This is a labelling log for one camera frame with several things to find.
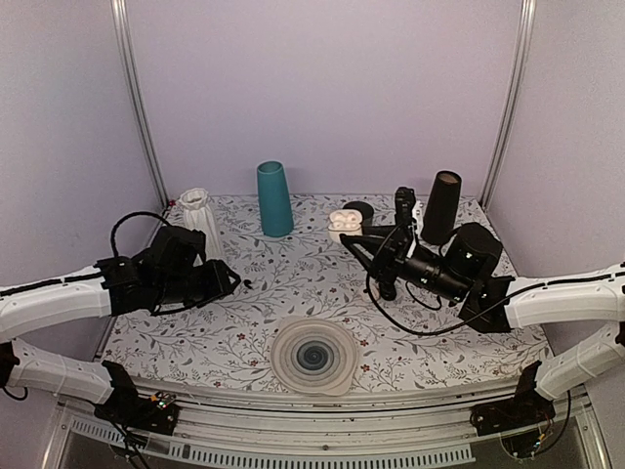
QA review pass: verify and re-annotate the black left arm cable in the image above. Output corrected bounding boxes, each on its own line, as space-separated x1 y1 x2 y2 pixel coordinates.
107 210 172 258

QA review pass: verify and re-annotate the black round earbud case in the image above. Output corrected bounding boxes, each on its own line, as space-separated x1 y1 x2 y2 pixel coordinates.
379 283 396 301

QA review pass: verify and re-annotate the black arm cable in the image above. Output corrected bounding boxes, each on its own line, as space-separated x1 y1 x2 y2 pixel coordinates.
107 210 172 258
365 224 624 336

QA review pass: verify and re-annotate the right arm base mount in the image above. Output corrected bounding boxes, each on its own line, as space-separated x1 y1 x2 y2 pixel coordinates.
470 361 556 436

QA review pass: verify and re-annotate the dark grey mug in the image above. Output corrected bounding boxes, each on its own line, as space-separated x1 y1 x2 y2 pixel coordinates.
343 200 375 226

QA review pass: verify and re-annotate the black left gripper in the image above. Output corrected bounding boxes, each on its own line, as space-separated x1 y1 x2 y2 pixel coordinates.
156 258 241 310

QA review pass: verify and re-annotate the left aluminium frame post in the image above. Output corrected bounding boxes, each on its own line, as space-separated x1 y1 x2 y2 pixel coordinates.
110 0 169 207

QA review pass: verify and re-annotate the white earbud charging case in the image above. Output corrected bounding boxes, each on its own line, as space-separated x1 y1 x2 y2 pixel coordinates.
328 209 362 243

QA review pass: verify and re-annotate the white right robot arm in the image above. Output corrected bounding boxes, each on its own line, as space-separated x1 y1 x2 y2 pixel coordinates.
338 223 624 426

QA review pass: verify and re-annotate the teal tall vase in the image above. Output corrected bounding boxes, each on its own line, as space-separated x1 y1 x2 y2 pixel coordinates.
257 161 294 237

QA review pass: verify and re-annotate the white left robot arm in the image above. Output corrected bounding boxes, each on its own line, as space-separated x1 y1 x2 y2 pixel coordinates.
1 226 241 424

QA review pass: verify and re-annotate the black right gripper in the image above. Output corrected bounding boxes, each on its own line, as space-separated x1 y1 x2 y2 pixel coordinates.
343 225 470 304

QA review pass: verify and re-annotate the small white earbud case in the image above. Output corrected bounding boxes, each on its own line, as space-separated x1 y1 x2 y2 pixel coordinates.
369 286 381 300

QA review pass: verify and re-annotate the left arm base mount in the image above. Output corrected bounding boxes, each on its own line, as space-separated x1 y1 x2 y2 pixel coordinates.
94 361 180 436

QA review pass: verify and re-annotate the aluminium frame post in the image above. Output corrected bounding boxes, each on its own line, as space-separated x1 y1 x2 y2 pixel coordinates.
110 0 169 207
479 0 537 213

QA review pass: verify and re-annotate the black tall cylinder vase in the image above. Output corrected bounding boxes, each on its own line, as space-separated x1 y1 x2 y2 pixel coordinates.
420 170 462 245

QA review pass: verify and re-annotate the white ribbed vase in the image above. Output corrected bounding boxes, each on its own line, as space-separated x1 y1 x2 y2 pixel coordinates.
179 188 225 259

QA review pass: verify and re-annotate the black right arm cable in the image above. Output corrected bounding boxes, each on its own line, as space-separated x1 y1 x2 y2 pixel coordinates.
365 224 624 336

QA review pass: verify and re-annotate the swirl patterned ceramic plate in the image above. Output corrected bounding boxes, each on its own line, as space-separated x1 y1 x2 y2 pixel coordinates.
269 318 359 397

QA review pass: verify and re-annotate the right aluminium frame post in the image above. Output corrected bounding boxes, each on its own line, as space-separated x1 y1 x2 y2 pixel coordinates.
479 0 537 213

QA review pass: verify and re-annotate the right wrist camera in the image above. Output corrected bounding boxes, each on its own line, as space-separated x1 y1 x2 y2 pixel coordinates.
395 187 423 234

